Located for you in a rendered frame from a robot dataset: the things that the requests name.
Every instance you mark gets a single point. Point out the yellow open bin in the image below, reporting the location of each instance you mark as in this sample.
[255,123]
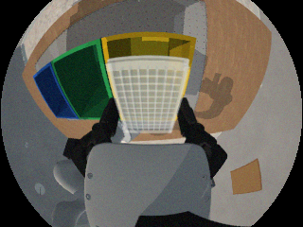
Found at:
[149,43]

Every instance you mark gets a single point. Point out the green bin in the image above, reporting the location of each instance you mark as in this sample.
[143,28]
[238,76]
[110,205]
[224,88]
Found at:
[79,75]

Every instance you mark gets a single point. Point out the blue bin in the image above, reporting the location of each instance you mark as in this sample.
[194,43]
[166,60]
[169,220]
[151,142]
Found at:
[54,98]

